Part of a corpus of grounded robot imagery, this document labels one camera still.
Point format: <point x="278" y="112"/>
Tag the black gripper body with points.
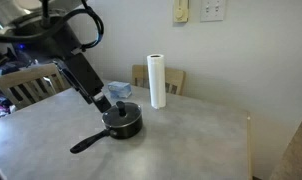
<point x="84" y="78"/>

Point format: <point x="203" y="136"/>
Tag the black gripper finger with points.
<point x="103" y="104"/>

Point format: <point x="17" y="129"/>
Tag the glass lid with black knob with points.
<point x="131" y="113"/>

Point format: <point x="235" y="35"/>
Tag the blue tissue box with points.
<point x="119" y="89"/>

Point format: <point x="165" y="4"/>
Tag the white paper towel roll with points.
<point x="156" y="80"/>

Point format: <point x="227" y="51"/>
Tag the light wooden slat-back chair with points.
<point x="21" y="75"/>

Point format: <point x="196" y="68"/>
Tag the dark bags pile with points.
<point x="4" y="65"/>

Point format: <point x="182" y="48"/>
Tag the wooden chair with solid top rail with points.
<point x="175" y="78"/>

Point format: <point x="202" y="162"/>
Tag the beige wall thermostat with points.
<point x="181" y="11"/>

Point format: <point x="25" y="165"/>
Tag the white light switch plate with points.
<point x="212" y="10"/>

